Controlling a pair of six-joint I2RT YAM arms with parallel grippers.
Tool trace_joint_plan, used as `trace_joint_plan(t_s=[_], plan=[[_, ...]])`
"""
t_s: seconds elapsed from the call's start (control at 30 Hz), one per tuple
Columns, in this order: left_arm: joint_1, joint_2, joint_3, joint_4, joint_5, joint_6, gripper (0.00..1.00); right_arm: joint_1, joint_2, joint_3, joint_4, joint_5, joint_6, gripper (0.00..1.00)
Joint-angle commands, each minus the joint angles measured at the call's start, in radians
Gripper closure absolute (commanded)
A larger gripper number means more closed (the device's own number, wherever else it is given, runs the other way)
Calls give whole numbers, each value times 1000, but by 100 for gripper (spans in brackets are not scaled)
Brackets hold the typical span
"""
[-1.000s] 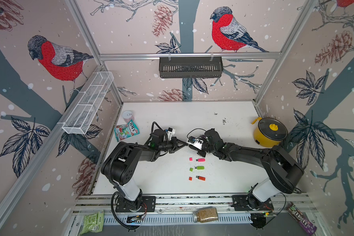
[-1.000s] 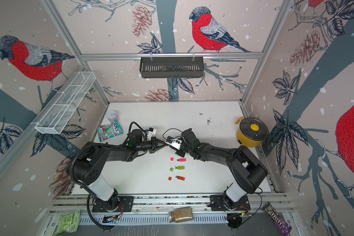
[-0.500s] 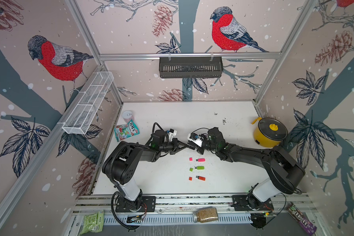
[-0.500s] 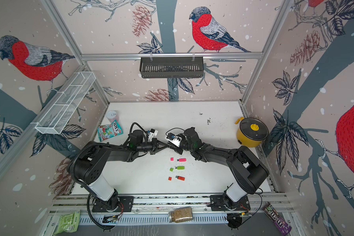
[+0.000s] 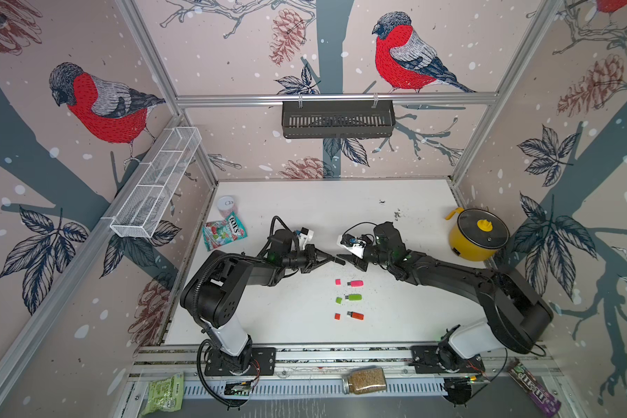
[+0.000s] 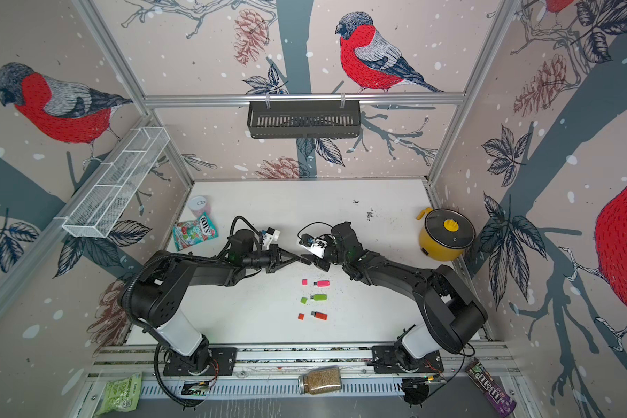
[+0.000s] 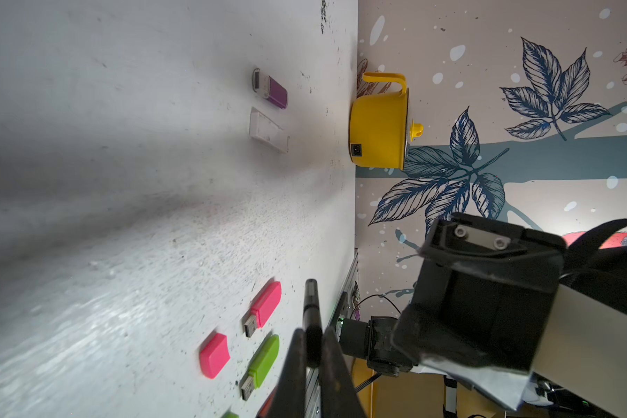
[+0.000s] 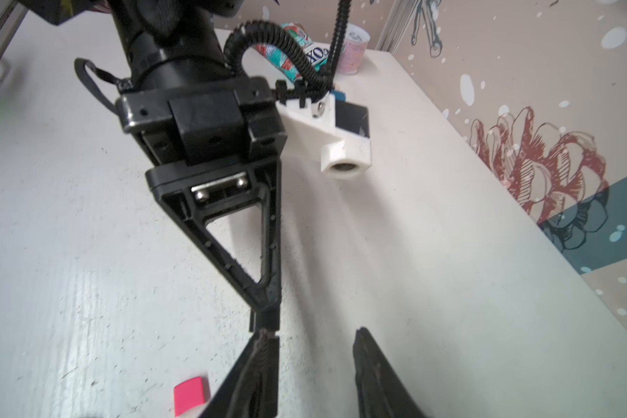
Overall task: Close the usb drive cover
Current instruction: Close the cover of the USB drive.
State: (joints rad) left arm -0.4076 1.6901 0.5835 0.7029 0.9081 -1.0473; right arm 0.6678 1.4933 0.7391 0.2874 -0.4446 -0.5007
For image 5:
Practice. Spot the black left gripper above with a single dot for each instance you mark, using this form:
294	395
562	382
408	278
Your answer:
311	253

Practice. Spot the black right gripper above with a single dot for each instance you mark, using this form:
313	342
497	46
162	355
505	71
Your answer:
357	261

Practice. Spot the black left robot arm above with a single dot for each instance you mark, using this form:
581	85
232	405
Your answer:
213	295

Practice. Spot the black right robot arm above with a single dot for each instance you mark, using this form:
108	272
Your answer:
515	315

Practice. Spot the red usb drive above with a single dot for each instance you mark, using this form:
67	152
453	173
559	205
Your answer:
355	315

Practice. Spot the pink can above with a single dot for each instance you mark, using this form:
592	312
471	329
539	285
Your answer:
226	206

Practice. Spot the green candy packet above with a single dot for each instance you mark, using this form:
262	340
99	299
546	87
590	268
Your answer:
219	233

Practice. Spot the glass jar of seeds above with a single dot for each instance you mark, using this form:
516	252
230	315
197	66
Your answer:
364	381

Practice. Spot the yellow pot with black lid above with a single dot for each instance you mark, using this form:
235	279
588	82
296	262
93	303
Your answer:
477	234

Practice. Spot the green snack bag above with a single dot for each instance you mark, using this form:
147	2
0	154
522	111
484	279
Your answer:
165	395

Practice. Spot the purple candy bar wrapper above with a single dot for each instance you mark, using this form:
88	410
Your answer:
541	396

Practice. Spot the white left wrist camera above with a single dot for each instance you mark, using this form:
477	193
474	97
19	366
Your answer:
304	236

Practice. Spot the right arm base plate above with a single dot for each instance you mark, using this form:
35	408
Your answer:
431	359

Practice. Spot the black wire basket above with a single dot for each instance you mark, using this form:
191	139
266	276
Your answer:
358	119

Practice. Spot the white wire mesh shelf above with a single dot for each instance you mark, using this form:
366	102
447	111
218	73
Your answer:
146	204

